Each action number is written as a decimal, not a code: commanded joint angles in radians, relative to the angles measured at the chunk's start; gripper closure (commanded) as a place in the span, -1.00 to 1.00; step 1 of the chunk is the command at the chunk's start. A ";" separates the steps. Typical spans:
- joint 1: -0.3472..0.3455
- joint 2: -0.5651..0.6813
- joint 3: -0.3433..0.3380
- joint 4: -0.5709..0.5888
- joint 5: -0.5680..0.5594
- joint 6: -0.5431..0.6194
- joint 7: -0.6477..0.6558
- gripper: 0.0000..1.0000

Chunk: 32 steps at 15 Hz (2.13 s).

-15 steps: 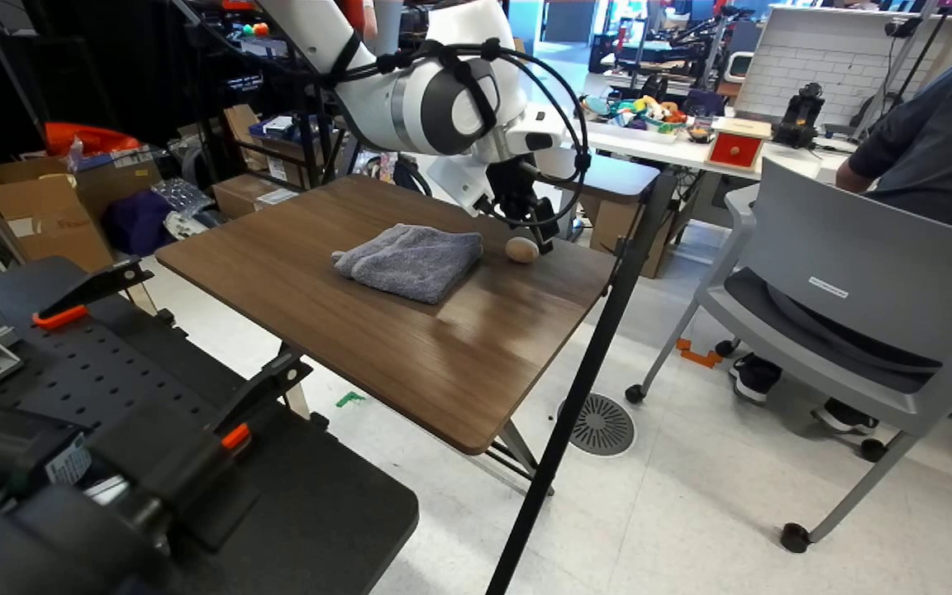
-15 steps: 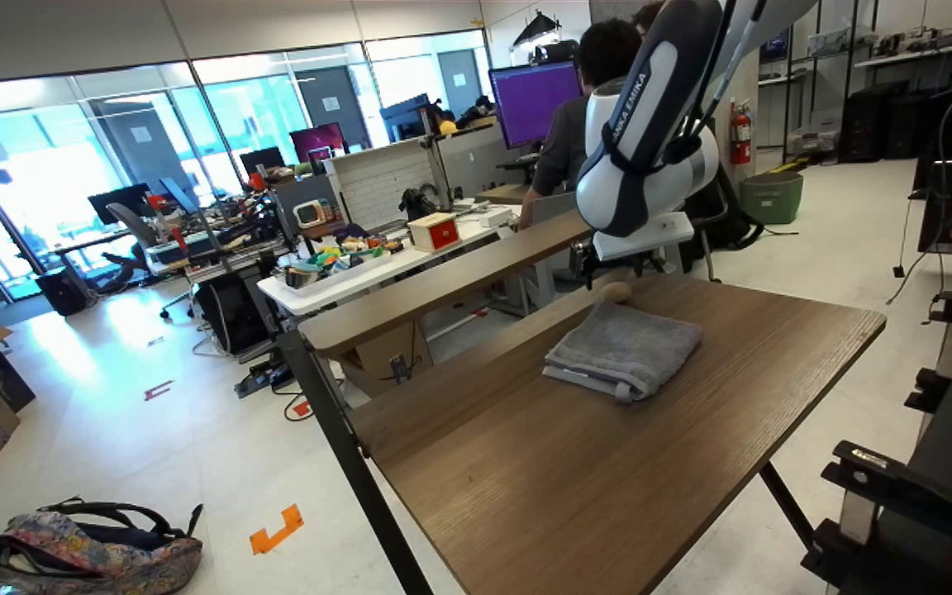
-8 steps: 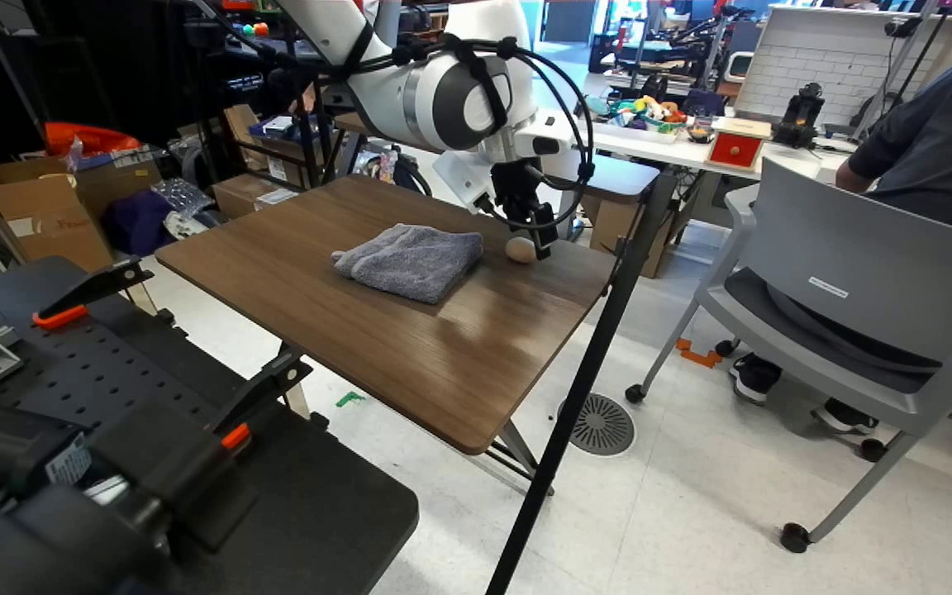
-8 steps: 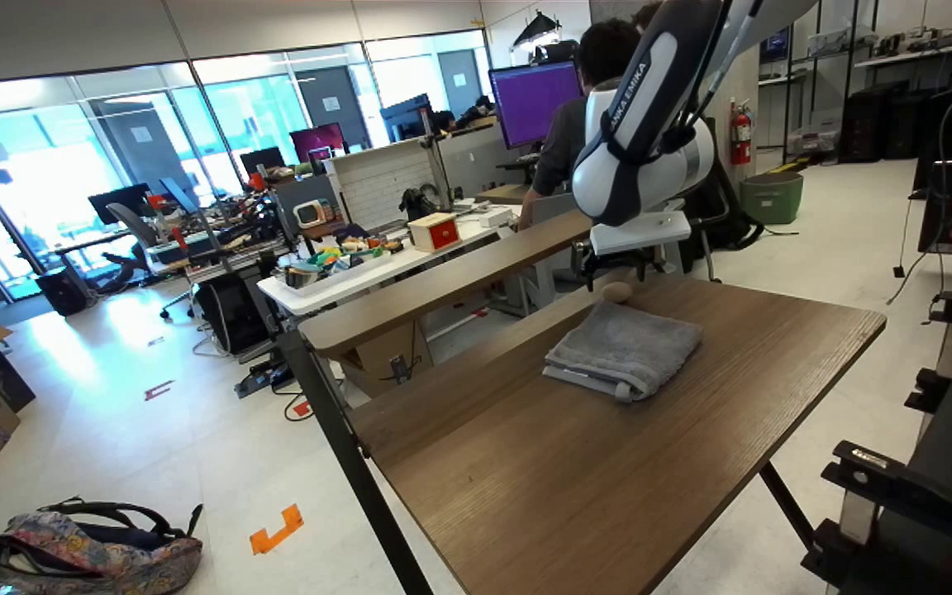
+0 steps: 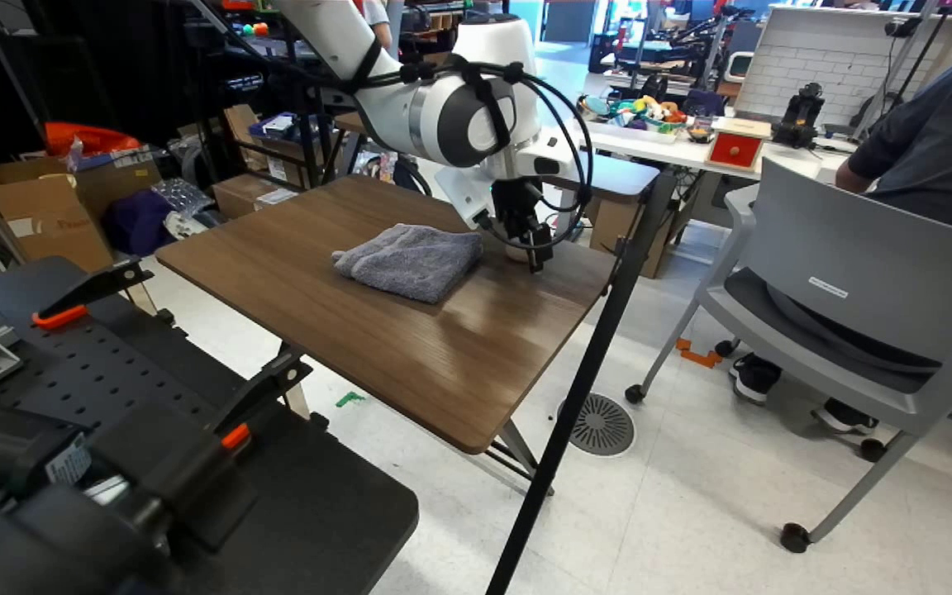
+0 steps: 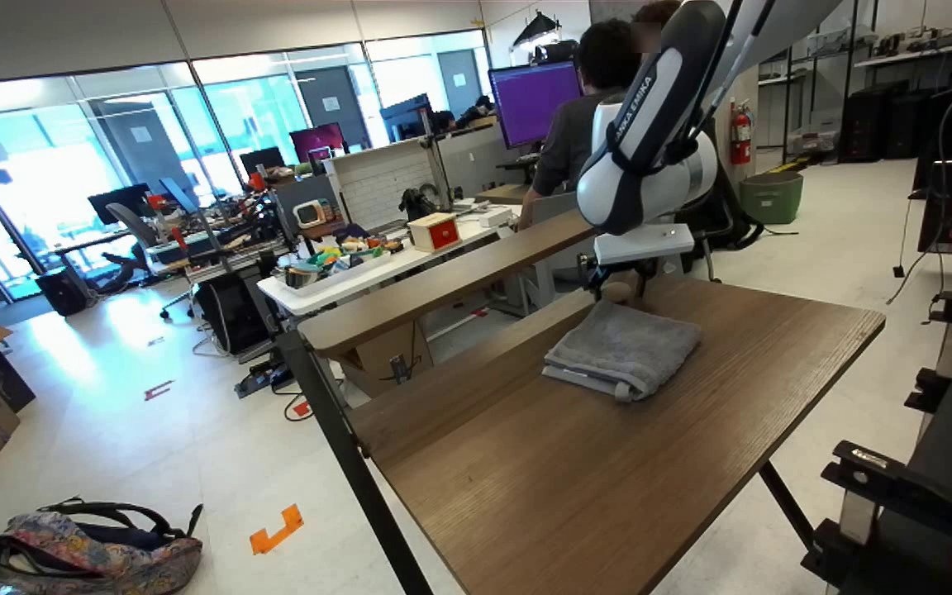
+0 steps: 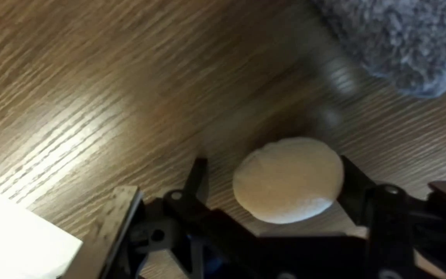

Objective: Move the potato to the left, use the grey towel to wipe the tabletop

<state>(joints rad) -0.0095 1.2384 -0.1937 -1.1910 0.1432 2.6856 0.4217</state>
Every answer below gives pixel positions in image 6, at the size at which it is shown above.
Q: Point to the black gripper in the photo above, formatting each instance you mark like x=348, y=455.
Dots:
x=639, y=278

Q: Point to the grey terry towel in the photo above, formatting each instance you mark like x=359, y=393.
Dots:
x=624, y=352

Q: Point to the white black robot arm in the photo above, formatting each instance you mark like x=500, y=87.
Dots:
x=652, y=132

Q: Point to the green bin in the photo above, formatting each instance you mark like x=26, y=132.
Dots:
x=773, y=199

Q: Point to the seated person dark shirt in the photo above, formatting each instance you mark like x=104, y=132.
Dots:
x=564, y=137

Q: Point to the red fire extinguisher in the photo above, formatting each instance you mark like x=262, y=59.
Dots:
x=737, y=132

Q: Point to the long wooden bench table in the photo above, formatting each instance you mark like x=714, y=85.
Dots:
x=444, y=281

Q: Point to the large computer monitor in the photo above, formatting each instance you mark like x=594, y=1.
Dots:
x=537, y=105

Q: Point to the red box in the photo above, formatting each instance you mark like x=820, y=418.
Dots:
x=434, y=233

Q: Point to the black desktop device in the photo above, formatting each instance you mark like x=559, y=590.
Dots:
x=420, y=199

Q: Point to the white table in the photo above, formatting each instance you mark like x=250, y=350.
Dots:
x=389, y=268

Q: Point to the cardboard box under bench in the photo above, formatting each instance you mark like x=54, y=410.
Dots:
x=389, y=355

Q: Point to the standing person head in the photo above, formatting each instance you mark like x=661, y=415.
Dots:
x=652, y=16

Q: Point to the metal table leg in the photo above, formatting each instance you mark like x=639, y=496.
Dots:
x=788, y=503

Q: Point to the white partition panel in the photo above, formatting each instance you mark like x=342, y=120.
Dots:
x=380, y=184

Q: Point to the dark monitor on partition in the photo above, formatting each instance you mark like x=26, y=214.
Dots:
x=409, y=117

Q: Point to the colourful toy pile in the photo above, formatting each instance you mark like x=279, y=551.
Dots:
x=337, y=257

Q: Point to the black storage shelf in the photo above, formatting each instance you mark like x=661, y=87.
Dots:
x=908, y=101

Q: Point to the small white orange device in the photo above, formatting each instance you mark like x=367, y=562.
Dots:
x=310, y=214

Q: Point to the black metal pole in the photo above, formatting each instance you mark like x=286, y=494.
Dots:
x=346, y=441

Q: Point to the pink screen monitor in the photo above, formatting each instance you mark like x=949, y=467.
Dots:
x=320, y=145

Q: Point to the small dark monitor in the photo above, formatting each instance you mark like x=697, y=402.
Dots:
x=262, y=161

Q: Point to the black bag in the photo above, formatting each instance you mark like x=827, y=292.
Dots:
x=234, y=315

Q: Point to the black office chair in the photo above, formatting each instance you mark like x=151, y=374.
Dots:
x=130, y=227

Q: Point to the black trash bin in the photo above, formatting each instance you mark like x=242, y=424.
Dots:
x=64, y=292

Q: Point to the patterned backpack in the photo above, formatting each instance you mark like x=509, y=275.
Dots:
x=89, y=551

